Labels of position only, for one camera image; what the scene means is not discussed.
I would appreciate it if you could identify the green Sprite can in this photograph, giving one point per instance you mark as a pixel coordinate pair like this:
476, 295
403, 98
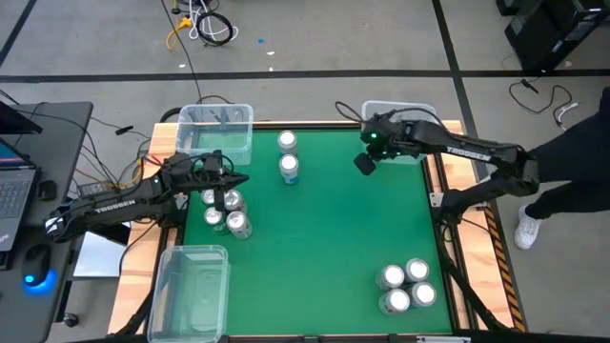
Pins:
207, 196
213, 215

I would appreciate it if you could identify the grey power brick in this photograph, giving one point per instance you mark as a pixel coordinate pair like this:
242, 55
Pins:
95, 189

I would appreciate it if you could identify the small black device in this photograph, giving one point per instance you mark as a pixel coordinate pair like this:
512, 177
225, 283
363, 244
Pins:
46, 190

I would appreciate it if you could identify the silver Diet Coke can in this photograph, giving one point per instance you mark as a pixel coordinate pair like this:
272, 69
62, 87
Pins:
396, 300
237, 220
234, 200
393, 275

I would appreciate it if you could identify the clear plastic bin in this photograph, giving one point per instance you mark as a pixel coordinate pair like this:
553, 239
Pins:
372, 107
190, 114
190, 295

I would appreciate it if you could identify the black computer tower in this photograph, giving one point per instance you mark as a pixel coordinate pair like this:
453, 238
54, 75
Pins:
548, 38

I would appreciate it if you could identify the silver can pair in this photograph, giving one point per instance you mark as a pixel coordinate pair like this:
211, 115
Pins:
289, 164

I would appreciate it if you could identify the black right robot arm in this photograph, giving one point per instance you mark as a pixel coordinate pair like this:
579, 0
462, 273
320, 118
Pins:
467, 151

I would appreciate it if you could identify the yellow black hazard tape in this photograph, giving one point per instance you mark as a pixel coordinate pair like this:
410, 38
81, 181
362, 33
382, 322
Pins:
507, 276

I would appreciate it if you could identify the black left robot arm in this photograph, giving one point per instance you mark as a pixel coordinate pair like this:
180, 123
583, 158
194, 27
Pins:
114, 207

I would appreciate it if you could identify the person's shoe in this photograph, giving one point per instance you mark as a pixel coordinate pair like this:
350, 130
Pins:
526, 231

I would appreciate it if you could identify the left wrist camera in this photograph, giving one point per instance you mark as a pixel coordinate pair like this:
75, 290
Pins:
213, 164

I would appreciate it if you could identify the green table mat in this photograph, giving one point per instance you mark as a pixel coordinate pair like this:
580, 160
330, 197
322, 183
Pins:
324, 238

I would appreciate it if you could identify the white metal bracket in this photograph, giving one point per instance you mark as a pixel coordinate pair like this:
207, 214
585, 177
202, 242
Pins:
436, 200

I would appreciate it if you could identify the black plug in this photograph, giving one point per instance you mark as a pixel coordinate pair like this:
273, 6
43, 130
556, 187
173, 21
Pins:
124, 130

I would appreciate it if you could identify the laptop computer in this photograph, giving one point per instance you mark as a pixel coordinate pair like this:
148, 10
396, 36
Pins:
14, 200

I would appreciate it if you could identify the black desk caster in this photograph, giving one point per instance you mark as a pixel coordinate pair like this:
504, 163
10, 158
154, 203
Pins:
71, 320

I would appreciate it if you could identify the person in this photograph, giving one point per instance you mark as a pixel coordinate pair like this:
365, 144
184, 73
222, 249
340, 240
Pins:
572, 157

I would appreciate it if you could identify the black metal rig frame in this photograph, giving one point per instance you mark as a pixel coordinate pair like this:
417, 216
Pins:
456, 314

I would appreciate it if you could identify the black desk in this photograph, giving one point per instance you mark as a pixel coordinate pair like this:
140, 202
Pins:
62, 143

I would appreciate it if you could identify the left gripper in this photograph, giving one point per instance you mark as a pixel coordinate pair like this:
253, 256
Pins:
205, 183

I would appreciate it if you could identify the black monitor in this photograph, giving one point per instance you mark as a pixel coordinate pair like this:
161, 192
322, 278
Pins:
14, 121

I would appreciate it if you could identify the black computer mouse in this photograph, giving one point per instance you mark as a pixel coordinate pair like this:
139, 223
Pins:
35, 262

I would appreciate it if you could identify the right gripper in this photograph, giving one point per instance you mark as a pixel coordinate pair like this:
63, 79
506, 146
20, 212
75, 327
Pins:
391, 138

